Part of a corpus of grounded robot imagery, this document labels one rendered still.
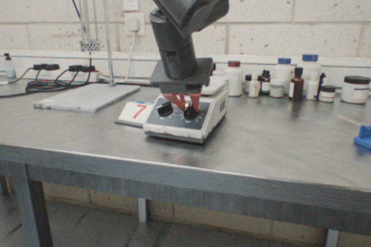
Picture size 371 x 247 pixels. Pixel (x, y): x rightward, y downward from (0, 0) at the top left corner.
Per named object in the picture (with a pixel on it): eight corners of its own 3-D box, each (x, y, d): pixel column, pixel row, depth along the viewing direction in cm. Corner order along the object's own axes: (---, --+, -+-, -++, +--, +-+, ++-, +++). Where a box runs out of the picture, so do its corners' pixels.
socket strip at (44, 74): (96, 82, 109) (95, 71, 108) (16, 78, 119) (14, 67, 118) (103, 80, 114) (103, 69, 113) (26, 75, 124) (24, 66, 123)
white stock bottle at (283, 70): (278, 95, 89) (281, 59, 86) (267, 91, 95) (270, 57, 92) (295, 93, 91) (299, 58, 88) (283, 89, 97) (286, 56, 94)
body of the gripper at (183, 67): (160, 67, 52) (150, 32, 47) (214, 65, 49) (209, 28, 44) (151, 89, 48) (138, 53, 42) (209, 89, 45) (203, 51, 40)
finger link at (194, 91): (177, 97, 57) (167, 60, 51) (211, 97, 55) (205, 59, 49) (169, 122, 53) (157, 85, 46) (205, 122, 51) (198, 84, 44)
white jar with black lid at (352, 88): (334, 99, 84) (338, 76, 82) (350, 97, 86) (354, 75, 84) (355, 104, 78) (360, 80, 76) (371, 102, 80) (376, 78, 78)
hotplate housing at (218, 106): (204, 146, 51) (205, 104, 49) (142, 136, 55) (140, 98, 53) (230, 112, 71) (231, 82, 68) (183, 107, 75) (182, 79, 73)
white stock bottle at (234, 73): (234, 97, 86) (236, 62, 83) (219, 94, 90) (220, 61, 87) (245, 94, 90) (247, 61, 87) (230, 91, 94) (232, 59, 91)
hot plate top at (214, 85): (213, 95, 56) (213, 91, 55) (160, 90, 60) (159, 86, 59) (226, 84, 66) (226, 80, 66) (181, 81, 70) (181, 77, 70)
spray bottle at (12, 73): (11, 77, 119) (6, 53, 116) (4, 77, 120) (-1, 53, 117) (18, 76, 123) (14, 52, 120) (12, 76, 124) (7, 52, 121)
